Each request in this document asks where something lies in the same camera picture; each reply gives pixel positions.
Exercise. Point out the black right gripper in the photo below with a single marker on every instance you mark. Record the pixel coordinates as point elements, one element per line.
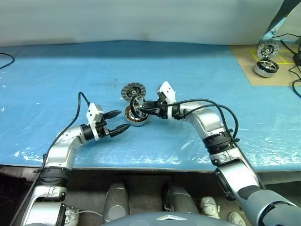
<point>162,109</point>

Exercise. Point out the black spoked motor rotor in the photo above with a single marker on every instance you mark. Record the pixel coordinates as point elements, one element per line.
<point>136,102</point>

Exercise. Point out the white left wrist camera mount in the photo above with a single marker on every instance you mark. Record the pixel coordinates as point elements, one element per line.
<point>93,113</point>

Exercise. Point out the grey slanted stand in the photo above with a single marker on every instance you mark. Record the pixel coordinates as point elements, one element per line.
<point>276,18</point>

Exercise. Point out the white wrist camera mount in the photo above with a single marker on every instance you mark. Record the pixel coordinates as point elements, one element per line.
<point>93,113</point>
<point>168,90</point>

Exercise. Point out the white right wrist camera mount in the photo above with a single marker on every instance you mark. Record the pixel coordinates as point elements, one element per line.
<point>168,90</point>

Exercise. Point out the grey robot torso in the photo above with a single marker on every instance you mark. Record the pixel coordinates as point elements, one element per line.
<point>160,219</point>

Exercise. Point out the silver spoked motor rotor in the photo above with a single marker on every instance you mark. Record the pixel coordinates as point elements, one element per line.
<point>265,68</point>

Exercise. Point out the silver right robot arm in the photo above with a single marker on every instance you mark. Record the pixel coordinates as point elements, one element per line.
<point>207,120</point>

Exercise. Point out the brown cardboard sheet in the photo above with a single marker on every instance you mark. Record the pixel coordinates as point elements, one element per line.
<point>244,61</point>

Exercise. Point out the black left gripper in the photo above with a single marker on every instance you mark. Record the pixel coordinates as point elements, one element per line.
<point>103,129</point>

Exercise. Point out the blue plastic table mat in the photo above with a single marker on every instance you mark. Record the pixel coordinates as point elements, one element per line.
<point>150,58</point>

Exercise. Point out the copper wound motor stator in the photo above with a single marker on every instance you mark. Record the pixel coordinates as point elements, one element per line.
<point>132,120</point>

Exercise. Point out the dark rounded robot foot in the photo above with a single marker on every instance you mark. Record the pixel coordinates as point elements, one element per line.
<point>116,202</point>
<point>179,199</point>

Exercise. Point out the black power adapter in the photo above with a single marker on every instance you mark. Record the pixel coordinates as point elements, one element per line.
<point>297,58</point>

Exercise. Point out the finned silver motor end cover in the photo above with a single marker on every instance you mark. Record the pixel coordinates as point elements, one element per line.
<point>266,49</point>
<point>130,90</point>

